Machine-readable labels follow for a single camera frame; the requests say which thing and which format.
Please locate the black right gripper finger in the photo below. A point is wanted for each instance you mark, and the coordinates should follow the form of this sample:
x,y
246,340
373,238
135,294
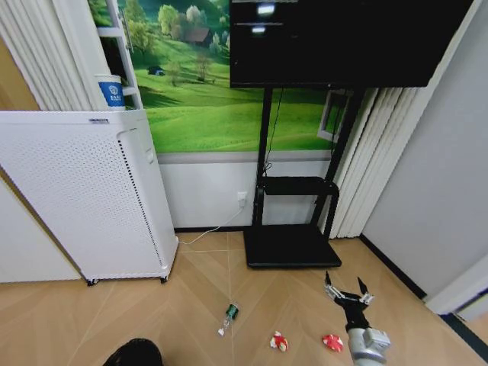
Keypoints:
x,y
331,288
365,291

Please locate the black television floor stand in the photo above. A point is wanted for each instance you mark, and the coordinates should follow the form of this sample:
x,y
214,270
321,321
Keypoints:
x,y
295,213

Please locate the black trash bin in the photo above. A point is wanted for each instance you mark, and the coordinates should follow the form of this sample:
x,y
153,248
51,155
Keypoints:
x,y
134,352

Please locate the red white crumpled wrapper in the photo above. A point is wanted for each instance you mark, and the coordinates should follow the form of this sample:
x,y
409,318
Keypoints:
x,y
279,341
332,342

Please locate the crushed clear plastic bottle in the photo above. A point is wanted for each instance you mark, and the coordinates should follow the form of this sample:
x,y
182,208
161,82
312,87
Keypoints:
x,y
230,315

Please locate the white vertical blinds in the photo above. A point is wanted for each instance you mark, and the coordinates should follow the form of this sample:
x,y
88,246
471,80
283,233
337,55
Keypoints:
x,y
49,53
373,160

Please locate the black television screen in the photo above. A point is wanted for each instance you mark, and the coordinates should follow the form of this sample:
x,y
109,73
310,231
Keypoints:
x,y
343,42

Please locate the white air purifier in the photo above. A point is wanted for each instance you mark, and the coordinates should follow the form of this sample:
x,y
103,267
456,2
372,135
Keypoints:
x,y
88,194

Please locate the blue white paper cup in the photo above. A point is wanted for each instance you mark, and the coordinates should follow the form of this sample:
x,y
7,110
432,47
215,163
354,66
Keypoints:
x,y
111,91

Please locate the white wall socket plug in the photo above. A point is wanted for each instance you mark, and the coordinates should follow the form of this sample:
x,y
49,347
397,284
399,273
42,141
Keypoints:
x,y
242,199

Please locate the green landscape wall poster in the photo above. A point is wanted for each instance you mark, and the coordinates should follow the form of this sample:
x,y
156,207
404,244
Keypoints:
x,y
213,84

